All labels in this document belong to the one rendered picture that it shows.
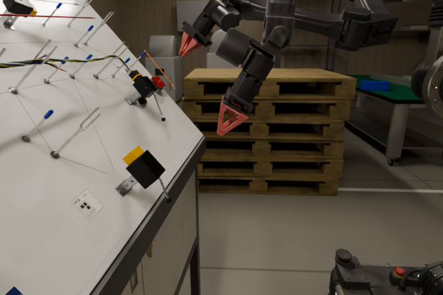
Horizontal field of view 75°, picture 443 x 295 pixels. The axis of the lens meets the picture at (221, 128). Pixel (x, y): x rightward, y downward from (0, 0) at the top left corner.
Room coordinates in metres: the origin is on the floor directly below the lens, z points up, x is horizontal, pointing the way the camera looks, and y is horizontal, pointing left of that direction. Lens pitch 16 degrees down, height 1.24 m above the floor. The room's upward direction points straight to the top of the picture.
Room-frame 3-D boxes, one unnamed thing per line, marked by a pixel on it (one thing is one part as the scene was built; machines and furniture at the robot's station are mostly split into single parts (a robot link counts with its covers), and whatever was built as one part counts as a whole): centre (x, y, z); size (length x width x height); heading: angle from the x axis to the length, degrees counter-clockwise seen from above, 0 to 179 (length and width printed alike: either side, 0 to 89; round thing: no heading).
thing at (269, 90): (2.70, -0.36, 0.49); 1.39 x 0.96 x 0.99; 88
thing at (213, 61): (6.33, -0.08, 0.75); 0.74 x 0.63 x 1.51; 87
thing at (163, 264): (0.87, 0.16, 0.60); 0.55 x 0.03 x 0.39; 171
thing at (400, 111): (3.89, -2.07, 0.42); 2.31 x 0.91 x 0.84; 179
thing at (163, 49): (6.23, 1.21, 0.70); 0.69 x 0.59 x 1.40; 175
